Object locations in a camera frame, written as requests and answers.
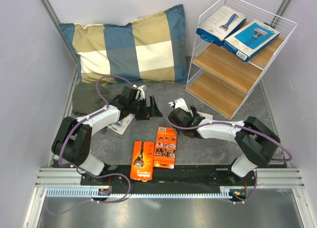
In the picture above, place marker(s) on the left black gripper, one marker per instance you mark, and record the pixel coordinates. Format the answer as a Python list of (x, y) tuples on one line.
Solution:
[(151, 111)]

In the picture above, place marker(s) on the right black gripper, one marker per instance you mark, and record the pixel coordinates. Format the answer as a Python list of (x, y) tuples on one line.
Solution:
[(194, 112)]

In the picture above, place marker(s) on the blue Harry's razor box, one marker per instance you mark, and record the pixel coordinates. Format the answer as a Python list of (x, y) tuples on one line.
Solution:
[(250, 40)]

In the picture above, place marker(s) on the white blue razor box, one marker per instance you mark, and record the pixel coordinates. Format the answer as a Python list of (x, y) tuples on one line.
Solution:
[(220, 25)]

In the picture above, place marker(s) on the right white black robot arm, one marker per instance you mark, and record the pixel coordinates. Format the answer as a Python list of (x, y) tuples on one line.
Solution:
[(256, 141)]

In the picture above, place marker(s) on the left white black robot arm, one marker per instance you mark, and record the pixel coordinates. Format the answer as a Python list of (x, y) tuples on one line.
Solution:
[(73, 139)]

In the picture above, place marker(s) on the white Gillette SkinGuard pack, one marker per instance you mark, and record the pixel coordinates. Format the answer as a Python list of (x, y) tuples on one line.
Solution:
[(206, 116)]

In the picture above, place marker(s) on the clear blister razor pack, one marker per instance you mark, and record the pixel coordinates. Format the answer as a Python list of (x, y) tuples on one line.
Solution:
[(120, 126)]

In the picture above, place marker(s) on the orange Styler razor box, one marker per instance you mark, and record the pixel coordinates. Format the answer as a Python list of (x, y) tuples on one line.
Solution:
[(165, 148)]

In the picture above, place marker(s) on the orange Gillette Fusion box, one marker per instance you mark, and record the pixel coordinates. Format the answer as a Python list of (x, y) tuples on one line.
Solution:
[(142, 165)]

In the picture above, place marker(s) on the blue beige checkered pillow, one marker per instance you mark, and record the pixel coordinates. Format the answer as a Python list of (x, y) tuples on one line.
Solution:
[(151, 48)]

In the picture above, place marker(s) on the olive green cloth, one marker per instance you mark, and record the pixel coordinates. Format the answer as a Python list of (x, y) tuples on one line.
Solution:
[(85, 99)]

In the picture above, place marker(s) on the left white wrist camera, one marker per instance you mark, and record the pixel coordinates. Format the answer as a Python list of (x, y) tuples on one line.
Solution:
[(140, 92)]

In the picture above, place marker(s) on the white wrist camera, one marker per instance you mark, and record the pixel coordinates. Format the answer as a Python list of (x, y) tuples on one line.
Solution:
[(140, 92), (179, 103)]

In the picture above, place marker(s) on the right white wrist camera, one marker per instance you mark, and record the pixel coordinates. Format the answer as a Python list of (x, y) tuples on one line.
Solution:
[(179, 103)]

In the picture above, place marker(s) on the light blue cable duct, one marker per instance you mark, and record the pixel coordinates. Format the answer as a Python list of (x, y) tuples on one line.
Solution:
[(97, 193)]

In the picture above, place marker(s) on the white wire wooden shelf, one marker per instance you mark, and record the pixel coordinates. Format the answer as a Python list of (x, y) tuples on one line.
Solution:
[(223, 81)]

